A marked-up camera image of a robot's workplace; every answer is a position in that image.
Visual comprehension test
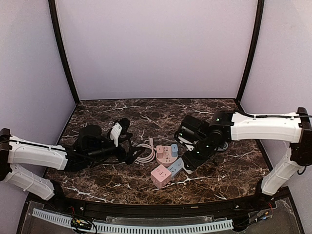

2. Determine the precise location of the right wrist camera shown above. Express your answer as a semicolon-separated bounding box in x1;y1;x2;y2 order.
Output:
174;115;202;145

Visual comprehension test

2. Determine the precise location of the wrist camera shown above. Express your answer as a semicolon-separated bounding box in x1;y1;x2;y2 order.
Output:
108;118;133;147
174;115;202;145

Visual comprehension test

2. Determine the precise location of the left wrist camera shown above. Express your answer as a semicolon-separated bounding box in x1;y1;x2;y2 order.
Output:
108;118;133;147

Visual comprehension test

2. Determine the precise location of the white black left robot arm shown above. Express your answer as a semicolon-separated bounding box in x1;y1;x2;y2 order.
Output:
0;121;144;200

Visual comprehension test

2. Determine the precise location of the black front rail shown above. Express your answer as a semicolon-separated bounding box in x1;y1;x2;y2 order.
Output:
43;195;278;220

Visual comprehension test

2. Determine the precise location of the small blue plug adapter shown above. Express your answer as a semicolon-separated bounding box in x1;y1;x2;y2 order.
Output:
171;144;178;157

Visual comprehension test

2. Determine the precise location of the white cube socket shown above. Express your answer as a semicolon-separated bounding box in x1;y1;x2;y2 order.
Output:
183;165;194;175

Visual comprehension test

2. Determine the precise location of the white cable duct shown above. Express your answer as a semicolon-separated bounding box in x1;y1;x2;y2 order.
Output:
32;208;234;234

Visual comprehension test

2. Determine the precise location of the small pink plug adapter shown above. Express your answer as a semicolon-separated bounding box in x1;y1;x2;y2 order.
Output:
156;145;164;159

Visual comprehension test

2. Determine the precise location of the pink coiled cable with plug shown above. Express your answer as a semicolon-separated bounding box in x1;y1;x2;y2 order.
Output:
134;137;156;163

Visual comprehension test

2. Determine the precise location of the small circuit board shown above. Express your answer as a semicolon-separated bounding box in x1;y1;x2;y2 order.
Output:
70;218;92;231

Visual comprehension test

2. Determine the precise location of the blue power strip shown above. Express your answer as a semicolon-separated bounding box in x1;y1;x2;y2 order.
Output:
167;157;184;179

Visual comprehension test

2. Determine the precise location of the pink cube socket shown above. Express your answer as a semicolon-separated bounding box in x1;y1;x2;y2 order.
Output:
151;165;172;189

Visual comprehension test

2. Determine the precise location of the round pink power strip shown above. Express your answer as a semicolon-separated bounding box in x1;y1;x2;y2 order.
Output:
156;145;178;167

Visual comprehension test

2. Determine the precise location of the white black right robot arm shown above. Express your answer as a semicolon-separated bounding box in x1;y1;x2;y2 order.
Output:
175;107;312;197

